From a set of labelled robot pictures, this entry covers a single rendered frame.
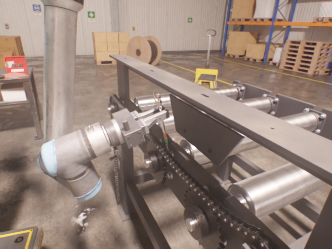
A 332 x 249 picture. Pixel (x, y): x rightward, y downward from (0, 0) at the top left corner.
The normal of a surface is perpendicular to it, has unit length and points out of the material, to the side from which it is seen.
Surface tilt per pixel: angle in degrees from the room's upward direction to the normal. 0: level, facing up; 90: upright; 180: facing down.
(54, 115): 81
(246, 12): 90
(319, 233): 90
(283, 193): 53
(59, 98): 84
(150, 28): 90
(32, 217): 0
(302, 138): 0
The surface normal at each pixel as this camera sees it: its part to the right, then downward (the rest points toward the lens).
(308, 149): 0.03, -0.91
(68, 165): 0.42, 0.53
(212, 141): -0.89, 0.16
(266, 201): 0.38, -0.23
